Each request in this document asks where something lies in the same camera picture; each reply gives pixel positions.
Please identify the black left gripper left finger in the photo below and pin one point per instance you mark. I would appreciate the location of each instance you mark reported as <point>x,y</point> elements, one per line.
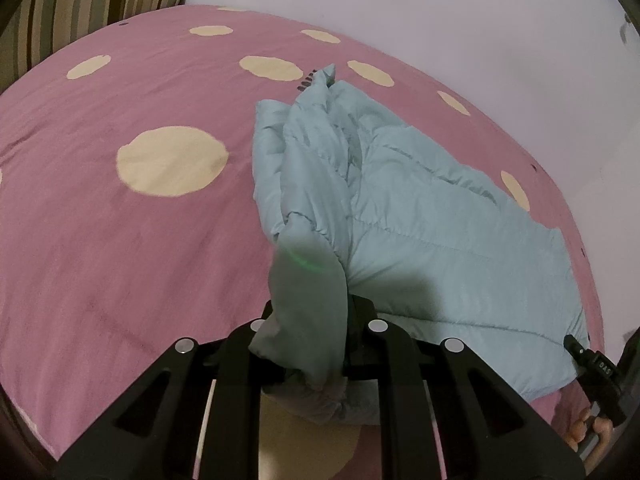
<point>193,413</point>

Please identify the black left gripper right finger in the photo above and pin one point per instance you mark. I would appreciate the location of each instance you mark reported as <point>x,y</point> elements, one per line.
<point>446,414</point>

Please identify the light teal puffer jacket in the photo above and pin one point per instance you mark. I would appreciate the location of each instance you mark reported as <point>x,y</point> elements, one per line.
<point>358,203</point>

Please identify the person's right hand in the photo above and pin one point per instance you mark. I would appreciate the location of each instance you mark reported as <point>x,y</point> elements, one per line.
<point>602,427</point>

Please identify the pink polka dot bedsheet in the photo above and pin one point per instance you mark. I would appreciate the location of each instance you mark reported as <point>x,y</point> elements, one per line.
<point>128,217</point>

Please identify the striped green brown pillow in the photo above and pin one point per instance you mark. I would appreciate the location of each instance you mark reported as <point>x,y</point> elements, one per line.
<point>32,30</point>

